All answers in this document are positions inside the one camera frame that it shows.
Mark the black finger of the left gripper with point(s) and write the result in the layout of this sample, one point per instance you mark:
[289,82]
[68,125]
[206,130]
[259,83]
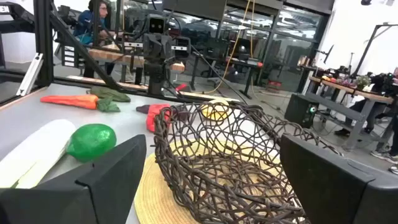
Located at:
[133,49]
[183,48]

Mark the white and green leek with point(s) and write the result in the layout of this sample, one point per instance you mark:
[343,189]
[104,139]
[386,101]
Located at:
[37,146]

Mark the white metal bracket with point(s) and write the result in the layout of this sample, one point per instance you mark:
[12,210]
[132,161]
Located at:
[29,74]

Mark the yellow orange starfruit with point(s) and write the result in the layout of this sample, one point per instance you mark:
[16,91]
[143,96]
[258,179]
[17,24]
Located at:
[214,113]

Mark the dark green vegetable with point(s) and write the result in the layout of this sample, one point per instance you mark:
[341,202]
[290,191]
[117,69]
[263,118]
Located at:
[109,94]

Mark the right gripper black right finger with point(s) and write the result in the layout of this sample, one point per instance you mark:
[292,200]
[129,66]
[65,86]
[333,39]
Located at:
[335,193]

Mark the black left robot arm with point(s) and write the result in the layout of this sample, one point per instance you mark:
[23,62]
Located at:
[155,77]

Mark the round woven straw placemat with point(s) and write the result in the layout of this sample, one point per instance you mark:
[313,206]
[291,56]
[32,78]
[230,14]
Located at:
[152,199]

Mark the green lime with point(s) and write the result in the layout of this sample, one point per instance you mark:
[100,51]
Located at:
[91,141]

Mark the red bell pepper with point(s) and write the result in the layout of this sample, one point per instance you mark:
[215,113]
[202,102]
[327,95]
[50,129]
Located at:
[154,116]

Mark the small potted plant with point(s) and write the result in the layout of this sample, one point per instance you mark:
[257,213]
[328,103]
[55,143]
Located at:
[362,81]

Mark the black desk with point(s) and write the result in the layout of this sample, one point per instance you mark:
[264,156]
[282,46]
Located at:
[245,63]

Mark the dark brown wicker basket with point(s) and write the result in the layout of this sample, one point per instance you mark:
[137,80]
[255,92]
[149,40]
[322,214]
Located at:
[217,186]

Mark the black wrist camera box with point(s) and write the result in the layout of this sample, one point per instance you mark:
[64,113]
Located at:
[156,25]

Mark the orange carrot with green top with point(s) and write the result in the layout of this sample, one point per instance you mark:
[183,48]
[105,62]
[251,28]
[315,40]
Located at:
[71,101]

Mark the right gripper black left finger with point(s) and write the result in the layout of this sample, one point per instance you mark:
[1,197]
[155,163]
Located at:
[93,196]

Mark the wooden workbench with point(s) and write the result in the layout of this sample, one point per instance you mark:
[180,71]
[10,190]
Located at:
[357,91]
[109,55]

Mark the person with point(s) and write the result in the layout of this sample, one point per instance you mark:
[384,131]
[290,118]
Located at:
[360,109]
[390,146]
[87,25]

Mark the black computer case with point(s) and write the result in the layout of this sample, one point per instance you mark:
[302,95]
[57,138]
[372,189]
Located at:
[300,110]

